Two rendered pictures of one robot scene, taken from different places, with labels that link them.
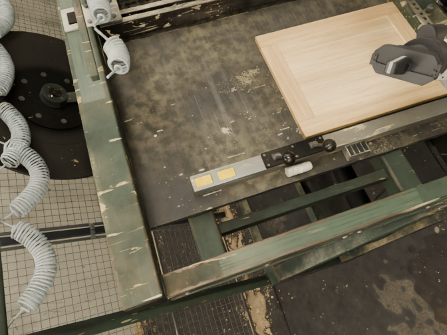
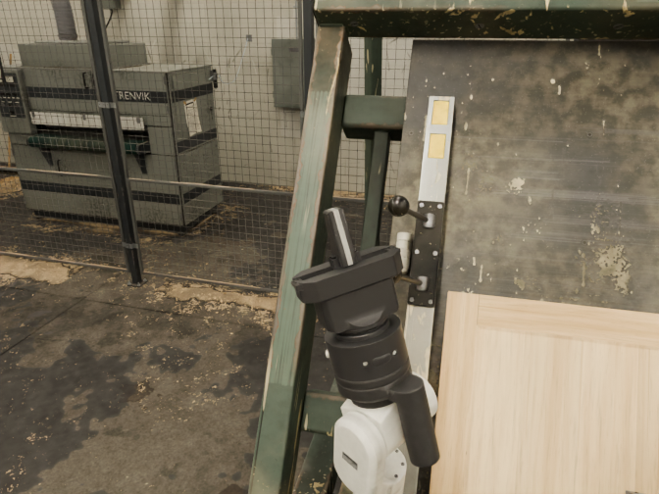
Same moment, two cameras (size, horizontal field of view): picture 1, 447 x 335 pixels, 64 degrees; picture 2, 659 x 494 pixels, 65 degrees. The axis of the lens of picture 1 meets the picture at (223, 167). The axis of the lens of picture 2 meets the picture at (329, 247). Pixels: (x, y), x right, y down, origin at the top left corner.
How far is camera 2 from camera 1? 0.69 m
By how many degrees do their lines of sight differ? 40
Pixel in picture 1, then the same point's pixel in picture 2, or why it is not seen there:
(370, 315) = not seen: hidden behind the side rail
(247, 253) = (320, 125)
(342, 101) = (487, 391)
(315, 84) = (541, 368)
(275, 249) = (308, 159)
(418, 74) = (317, 271)
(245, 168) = (432, 172)
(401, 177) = (329, 408)
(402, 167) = not seen: hidden behind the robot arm
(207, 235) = (378, 110)
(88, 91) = not seen: outside the picture
